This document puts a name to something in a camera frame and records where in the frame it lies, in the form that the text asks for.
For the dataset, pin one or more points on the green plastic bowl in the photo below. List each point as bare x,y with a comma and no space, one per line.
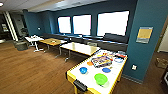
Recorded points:
101,79

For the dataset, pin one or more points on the light wooden long table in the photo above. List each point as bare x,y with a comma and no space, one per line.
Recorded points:
80,48

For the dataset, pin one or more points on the orange plastic plate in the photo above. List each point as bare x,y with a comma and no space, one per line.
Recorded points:
90,63

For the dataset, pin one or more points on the colourful board game box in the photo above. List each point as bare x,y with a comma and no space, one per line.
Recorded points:
101,60

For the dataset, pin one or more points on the blue plastic bowl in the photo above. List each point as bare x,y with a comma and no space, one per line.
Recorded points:
83,70

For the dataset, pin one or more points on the bright window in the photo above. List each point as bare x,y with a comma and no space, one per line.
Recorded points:
64,24
82,24
112,23

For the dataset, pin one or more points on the dark wooden table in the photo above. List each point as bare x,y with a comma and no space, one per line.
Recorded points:
51,41

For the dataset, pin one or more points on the white folding table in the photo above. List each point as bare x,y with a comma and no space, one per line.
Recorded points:
33,39

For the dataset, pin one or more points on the dark round bin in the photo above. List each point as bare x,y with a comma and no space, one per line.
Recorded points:
20,45

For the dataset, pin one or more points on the brown cardboard box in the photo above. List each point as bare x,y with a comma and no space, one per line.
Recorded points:
162,63

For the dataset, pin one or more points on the dark wall bench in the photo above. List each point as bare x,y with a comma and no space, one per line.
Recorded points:
113,39

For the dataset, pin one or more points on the white wall outlet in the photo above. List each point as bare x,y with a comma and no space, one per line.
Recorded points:
134,67

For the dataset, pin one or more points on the yellow wall sign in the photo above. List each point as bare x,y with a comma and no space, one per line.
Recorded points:
144,34

